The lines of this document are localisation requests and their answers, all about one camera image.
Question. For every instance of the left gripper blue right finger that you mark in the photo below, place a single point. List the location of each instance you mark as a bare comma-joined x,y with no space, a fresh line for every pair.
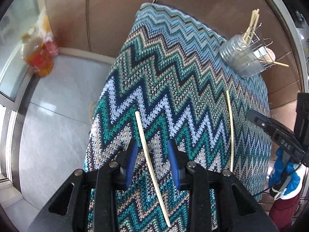
178,161

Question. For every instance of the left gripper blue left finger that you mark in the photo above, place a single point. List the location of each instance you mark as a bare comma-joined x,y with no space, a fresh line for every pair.
126,160

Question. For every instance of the blue white gloved right hand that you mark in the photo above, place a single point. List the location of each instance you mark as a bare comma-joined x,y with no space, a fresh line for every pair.
286,178

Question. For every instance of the zigzag patterned cloth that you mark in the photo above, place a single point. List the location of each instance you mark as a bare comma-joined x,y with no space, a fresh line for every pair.
170,70

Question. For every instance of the orange oil bottle on floor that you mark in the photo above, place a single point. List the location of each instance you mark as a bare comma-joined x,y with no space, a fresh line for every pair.
38,46

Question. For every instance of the copper lower cabinets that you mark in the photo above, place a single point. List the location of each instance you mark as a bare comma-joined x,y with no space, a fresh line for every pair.
102,27

